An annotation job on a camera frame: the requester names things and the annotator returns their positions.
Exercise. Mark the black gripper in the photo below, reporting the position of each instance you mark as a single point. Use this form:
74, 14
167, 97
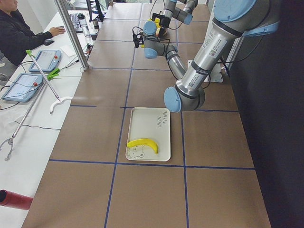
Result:
162, 30

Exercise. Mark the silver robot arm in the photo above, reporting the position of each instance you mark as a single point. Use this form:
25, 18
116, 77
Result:
232, 19
170, 11

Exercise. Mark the brown wicker basket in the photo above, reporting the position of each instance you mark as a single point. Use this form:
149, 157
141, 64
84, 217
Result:
164, 32

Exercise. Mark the white bear tray plate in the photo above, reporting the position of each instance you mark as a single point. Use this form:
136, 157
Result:
152, 123

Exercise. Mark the person's right hand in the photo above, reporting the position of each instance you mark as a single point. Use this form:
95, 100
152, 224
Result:
55, 31

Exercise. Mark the yellow banana bunch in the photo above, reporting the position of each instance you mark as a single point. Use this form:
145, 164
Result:
152, 26

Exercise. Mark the small metal cup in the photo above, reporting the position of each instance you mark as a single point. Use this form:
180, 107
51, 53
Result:
95, 23

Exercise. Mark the white pole with base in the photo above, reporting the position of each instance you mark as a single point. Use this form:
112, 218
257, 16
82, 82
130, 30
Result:
214, 73

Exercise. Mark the clear water bottle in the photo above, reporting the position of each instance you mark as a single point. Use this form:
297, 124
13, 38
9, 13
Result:
83, 24

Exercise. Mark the black keyboard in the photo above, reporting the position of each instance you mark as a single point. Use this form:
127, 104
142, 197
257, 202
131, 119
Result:
75, 22

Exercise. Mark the white paper note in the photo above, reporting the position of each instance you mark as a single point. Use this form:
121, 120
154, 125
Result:
68, 50

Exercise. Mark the black computer mouse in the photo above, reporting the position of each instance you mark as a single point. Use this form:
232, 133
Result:
48, 42

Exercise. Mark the upper blue teach pendant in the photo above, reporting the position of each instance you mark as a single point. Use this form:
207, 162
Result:
48, 60

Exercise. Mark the blue teach pendant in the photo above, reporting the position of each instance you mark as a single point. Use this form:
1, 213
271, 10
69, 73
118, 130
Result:
48, 60
23, 88

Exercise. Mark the person in black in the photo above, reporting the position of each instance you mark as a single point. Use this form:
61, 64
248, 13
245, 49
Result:
15, 35

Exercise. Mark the lower blue teach pendant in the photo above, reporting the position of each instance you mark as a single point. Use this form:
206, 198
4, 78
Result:
23, 88

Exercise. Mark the red cylinder bottle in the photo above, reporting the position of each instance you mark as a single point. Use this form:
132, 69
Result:
14, 200

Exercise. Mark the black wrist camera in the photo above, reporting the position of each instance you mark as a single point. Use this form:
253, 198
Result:
157, 16
138, 37

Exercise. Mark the aluminium frame post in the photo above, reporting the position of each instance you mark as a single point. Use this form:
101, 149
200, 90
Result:
71, 33

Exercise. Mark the green handled reacher grabber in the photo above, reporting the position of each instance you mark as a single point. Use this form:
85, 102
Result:
59, 99

